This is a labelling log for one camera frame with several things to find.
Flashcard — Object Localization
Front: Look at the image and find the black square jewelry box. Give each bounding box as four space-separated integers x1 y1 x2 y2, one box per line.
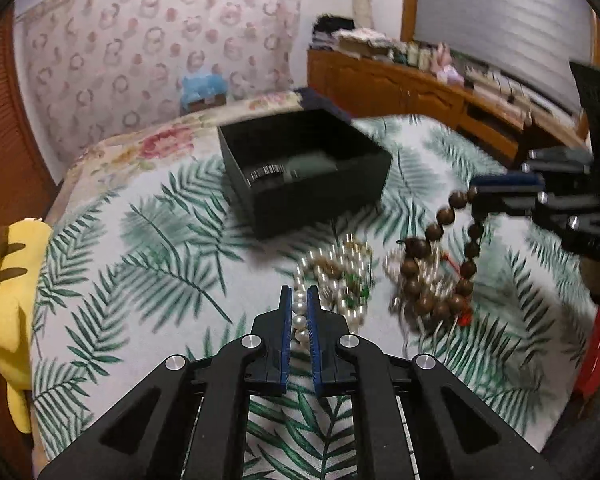
219 108 392 238

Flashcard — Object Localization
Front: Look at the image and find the circle pattern curtain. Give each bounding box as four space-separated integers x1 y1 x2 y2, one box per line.
19 0 301 163

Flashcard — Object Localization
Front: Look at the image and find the silver bangle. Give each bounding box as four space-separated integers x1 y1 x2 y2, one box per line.
246 162 300 185

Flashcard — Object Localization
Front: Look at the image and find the yellow plush toy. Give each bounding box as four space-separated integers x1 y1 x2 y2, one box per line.
0 219 52 434

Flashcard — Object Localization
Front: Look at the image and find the wooden side cabinet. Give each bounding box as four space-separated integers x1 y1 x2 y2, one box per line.
308 49 585 167

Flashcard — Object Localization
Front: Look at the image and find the palm leaf print cloth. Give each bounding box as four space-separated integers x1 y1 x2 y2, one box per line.
31 116 596 458

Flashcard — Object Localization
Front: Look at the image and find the stack of folded clothes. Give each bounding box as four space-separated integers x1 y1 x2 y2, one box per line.
310 14 355 50

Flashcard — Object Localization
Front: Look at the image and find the pink tissue box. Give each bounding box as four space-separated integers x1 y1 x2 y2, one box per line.
430 44 465 87

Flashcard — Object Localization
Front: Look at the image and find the grey window blind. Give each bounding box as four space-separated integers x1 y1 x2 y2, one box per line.
415 0 592 112

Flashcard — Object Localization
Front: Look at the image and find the blue bag on box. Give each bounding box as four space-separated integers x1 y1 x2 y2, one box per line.
181 74 228 114

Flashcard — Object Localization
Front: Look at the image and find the brown wooden bead bracelet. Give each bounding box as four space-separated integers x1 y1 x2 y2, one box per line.
398 186 487 328

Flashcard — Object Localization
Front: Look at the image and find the brown louvered wardrobe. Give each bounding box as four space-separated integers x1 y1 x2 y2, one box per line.
0 6 58 227

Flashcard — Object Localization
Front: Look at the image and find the white pearl necklace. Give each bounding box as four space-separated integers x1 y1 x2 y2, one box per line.
290 233 376 348

